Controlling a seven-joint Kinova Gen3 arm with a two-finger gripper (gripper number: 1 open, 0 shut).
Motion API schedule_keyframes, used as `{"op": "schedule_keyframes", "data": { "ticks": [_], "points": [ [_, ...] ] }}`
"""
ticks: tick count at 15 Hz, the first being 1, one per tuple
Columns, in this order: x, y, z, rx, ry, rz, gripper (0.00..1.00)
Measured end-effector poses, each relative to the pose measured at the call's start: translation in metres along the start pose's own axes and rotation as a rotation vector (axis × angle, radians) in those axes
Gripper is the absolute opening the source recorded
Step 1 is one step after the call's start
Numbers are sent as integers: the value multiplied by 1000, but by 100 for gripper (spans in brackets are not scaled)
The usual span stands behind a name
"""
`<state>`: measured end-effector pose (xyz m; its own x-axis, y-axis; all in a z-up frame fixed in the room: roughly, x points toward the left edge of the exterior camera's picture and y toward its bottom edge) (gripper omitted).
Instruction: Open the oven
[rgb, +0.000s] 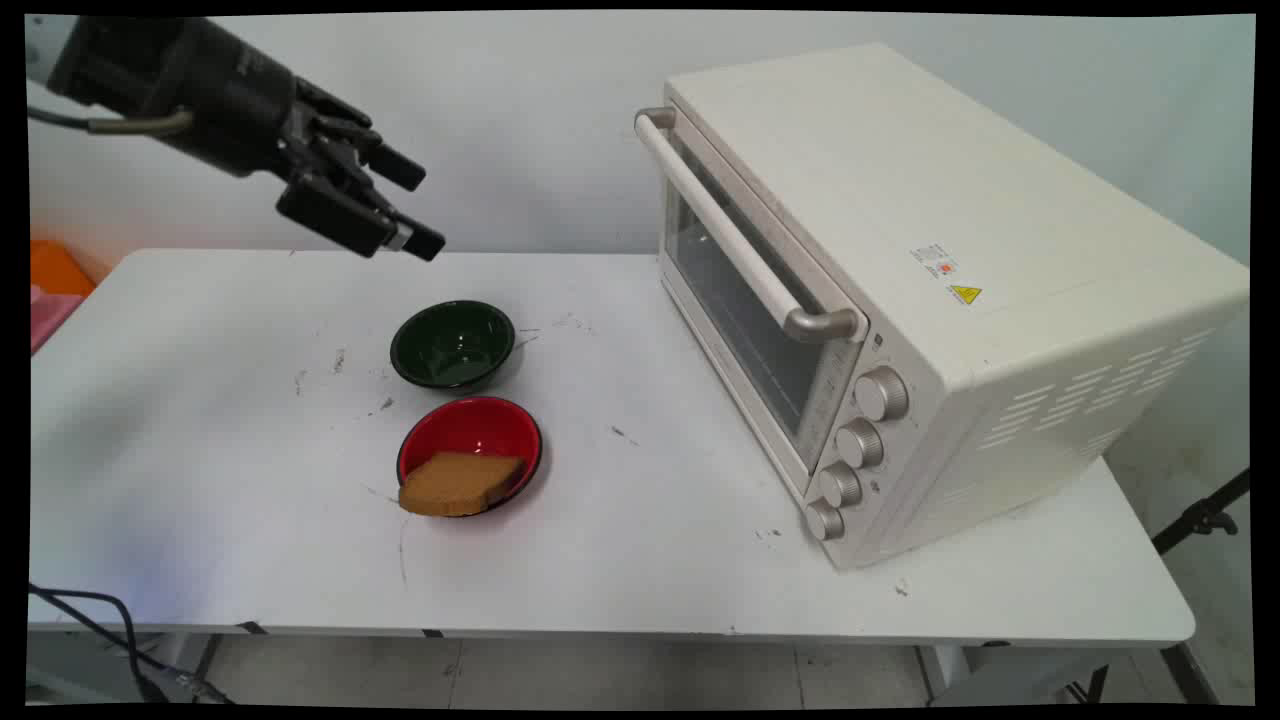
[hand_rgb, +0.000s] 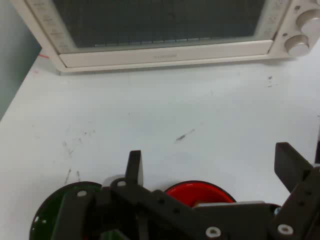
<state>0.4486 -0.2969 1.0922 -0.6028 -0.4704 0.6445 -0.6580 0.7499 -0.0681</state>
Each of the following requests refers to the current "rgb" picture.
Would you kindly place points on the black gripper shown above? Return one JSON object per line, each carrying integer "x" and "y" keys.
{"x": 230, "y": 110}

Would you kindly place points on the silver oven knob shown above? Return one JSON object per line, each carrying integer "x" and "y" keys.
{"x": 882, "y": 393}
{"x": 841, "y": 485}
{"x": 860, "y": 443}
{"x": 825, "y": 520}

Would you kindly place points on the orange box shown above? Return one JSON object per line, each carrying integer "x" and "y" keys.
{"x": 55, "y": 268}

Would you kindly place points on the white toaster oven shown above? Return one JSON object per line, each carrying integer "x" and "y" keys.
{"x": 1000, "y": 200}

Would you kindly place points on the brown bread slice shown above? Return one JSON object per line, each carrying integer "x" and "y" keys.
{"x": 455, "y": 485}

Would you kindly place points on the yellow warning sticker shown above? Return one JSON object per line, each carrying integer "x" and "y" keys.
{"x": 965, "y": 294}

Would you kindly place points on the white label sticker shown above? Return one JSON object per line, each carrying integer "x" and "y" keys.
{"x": 935, "y": 262}

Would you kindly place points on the white table leg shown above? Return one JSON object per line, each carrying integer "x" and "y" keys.
{"x": 942, "y": 672}
{"x": 185, "y": 660}

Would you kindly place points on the dark green bowl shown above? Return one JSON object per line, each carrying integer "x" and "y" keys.
{"x": 452, "y": 345}

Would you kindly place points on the red bowl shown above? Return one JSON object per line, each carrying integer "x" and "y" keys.
{"x": 470, "y": 428}

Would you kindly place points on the black tripod stand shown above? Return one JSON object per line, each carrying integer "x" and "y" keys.
{"x": 1200, "y": 518}

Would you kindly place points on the pink box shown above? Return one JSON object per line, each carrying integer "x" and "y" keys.
{"x": 48, "y": 315}

